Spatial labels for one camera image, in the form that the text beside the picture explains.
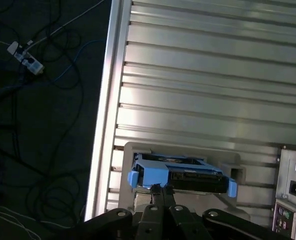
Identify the grey parts rack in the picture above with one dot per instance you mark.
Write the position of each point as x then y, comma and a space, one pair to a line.
129, 156

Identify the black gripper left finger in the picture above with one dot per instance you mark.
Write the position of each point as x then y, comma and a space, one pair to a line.
152, 220

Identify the black open PC case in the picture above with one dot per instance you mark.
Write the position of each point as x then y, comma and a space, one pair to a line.
288, 162

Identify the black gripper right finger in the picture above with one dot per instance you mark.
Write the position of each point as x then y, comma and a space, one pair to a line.
175, 220

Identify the hard disk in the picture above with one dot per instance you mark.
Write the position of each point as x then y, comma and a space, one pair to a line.
157, 172

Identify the white power strip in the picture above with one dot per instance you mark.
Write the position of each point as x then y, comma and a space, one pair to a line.
30, 63

